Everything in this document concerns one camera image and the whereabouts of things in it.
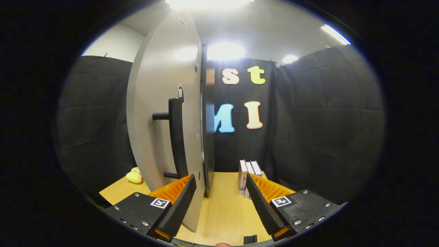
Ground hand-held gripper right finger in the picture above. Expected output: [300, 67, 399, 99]
[245, 173, 348, 242]

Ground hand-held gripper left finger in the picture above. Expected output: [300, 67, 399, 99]
[103, 174, 198, 243]

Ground black door handle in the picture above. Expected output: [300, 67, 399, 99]
[152, 98, 189, 180]

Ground beige cabinet door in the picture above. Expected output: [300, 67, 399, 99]
[126, 9, 206, 233]

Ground pink cover book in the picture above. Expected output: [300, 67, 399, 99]
[238, 159, 248, 196]

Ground white spine book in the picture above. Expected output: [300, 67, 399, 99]
[244, 161, 256, 199]

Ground yellow plush toy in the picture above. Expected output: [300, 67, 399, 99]
[125, 167, 143, 184]

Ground black backdrop cloth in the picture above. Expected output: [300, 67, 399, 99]
[56, 44, 385, 205]

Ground long ceiling strip light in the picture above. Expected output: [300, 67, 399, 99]
[320, 24, 352, 45]

